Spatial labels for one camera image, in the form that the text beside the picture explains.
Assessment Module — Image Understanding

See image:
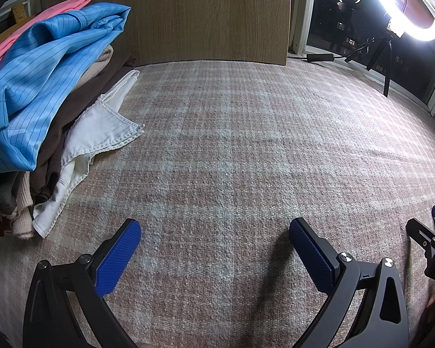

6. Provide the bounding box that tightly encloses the black power cable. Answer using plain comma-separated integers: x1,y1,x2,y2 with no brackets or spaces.
288,40,376,63

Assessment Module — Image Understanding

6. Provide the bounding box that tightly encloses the blue striped garment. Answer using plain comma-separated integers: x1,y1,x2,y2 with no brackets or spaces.
0,2,132,173

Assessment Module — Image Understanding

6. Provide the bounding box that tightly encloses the pink garment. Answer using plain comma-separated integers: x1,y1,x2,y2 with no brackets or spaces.
0,0,95,88

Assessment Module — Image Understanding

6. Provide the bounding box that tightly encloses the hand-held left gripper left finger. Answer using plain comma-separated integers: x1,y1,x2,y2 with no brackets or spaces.
23,218,142,348

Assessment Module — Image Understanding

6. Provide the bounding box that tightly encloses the wooden headboard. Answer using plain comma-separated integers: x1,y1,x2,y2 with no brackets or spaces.
40,0,292,66

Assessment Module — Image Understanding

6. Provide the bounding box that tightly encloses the black tripod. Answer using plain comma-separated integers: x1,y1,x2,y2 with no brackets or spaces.
366,38,394,98

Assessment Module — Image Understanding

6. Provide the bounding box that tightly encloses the ring light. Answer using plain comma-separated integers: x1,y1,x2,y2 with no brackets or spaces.
370,0,435,42

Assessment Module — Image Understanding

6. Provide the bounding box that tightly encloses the brown garment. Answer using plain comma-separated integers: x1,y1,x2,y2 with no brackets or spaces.
31,56,136,204

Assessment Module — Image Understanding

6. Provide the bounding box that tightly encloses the cream folded garment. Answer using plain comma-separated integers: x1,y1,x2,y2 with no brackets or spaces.
81,45,115,80

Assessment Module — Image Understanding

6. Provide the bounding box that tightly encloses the grey garment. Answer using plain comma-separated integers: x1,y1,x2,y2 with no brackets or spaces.
0,176,26,214

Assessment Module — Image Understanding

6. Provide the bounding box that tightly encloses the beige knit garment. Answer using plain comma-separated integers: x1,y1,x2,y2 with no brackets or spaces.
5,174,35,240

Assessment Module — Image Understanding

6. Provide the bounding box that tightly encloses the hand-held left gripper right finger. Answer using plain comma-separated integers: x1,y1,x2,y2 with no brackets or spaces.
289,217,410,348

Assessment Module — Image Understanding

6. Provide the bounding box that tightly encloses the white garment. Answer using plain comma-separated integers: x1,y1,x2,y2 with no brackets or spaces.
32,70,146,240

